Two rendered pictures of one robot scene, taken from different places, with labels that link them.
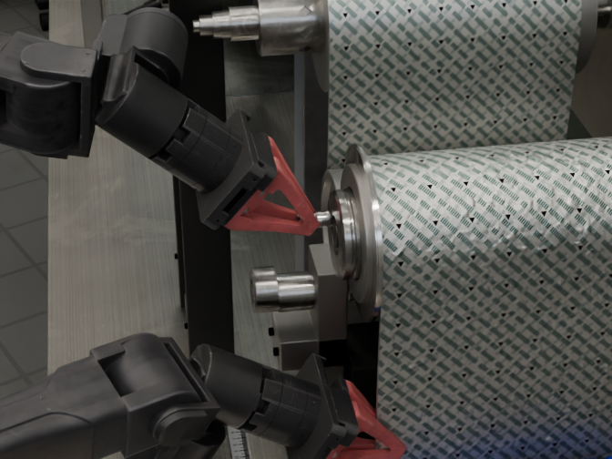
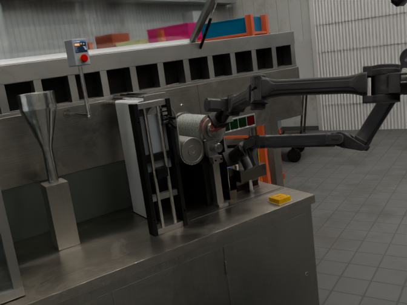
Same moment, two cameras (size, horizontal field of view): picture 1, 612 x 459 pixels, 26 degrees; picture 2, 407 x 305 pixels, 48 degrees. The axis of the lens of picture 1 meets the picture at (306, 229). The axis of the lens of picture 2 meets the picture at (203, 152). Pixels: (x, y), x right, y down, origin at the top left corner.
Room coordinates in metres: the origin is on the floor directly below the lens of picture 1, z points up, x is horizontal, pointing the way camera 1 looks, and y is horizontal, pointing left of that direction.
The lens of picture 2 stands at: (1.78, 1.87, 1.59)
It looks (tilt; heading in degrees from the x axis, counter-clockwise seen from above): 12 degrees down; 247
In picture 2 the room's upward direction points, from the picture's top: 8 degrees counter-clockwise
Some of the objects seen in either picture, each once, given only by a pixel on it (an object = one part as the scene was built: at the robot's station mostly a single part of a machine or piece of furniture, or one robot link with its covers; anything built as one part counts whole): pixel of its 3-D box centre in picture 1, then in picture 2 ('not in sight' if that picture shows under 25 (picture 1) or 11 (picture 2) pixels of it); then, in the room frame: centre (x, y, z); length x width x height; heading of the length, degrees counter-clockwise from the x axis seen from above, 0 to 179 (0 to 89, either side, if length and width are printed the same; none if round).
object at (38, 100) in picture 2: not in sight; (37, 100); (1.65, -0.04, 1.50); 0.14 x 0.14 x 0.06
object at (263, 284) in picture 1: (263, 290); (217, 147); (0.95, 0.04, 1.18); 0.04 x 0.02 x 0.04; 9
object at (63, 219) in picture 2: not in sight; (52, 178); (1.65, -0.04, 1.19); 0.14 x 0.14 x 0.57
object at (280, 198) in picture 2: not in sight; (280, 198); (0.73, 0.16, 0.91); 0.07 x 0.07 x 0.02; 9
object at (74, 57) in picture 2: not in sight; (79, 52); (1.47, 0.01, 1.66); 0.07 x 0.07 x 0.10; 27
